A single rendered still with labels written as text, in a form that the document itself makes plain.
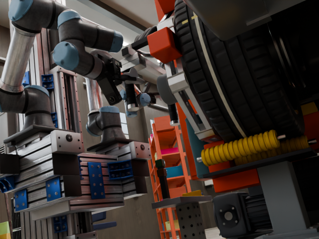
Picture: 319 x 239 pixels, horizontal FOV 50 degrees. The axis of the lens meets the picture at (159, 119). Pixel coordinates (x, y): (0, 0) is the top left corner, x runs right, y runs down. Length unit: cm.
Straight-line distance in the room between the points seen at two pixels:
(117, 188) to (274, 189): 90
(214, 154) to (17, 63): 89
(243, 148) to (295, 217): 26
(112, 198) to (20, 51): 81
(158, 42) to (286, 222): 68
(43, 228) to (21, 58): 81
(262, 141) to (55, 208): 98
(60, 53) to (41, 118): 62
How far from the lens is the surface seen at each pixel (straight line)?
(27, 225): 193
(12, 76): 158
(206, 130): 117
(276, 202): 117
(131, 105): 126
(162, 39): 106
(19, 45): 152
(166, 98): 137
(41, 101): 167
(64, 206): 160
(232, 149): 111
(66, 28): 112
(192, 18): 108
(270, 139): 109
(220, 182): 122
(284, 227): 117
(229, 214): 150
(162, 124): 705
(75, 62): 106
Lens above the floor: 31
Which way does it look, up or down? 18 degrees up
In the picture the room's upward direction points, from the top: 11 degrees counter-clockwise
